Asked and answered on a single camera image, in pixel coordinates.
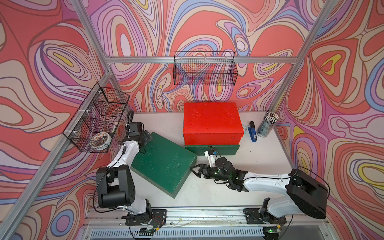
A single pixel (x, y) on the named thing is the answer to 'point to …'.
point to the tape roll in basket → (101, 141)
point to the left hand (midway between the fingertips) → (144, 139)
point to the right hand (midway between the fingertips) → (194, 174)
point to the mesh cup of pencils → (270, 118)
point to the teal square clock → (246, 129)
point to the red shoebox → (212, 123)
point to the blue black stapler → (251, 129)
